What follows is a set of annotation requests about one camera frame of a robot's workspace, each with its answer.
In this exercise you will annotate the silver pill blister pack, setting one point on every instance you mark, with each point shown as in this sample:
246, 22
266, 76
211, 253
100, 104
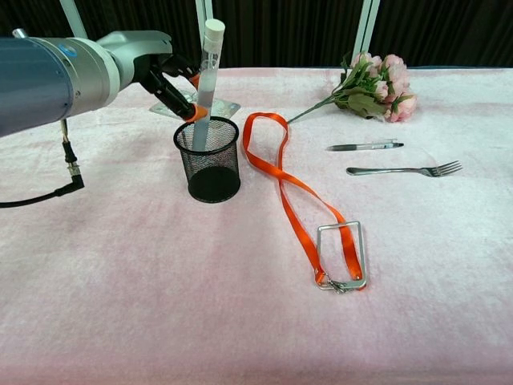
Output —
226, 107

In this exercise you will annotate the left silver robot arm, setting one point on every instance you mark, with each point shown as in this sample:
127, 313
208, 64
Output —
40, 80

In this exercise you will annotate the pink artificial flower bouquet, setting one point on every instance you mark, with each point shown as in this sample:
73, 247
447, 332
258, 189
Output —
376, 90

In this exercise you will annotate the black mesh pen cup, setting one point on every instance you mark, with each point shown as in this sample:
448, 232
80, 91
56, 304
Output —
214, 188

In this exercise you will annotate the clear metal-framed badge holder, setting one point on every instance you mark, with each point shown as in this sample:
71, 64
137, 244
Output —
362, 256

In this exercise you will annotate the transparent test tube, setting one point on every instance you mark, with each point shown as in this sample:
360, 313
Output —
208, 80

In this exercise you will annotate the left black robot hand, orange fingertips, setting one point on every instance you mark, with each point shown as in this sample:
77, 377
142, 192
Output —
136, 46

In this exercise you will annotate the pink plush table cloth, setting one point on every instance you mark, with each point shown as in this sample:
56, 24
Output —
120, 280

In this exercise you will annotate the white double frame post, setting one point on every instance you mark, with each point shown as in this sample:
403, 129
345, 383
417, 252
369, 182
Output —
202, 12

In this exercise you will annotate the clear ballpoint pen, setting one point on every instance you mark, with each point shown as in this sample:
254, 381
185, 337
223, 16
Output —
360, 147

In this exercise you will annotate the silver metal fork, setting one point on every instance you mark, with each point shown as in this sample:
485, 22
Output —
393, 171

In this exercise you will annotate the slanted white frame post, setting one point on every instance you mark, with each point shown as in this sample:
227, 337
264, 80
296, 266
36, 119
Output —
74, 20

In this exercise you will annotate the black pleated curtain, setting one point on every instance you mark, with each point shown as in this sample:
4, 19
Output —
288, 32

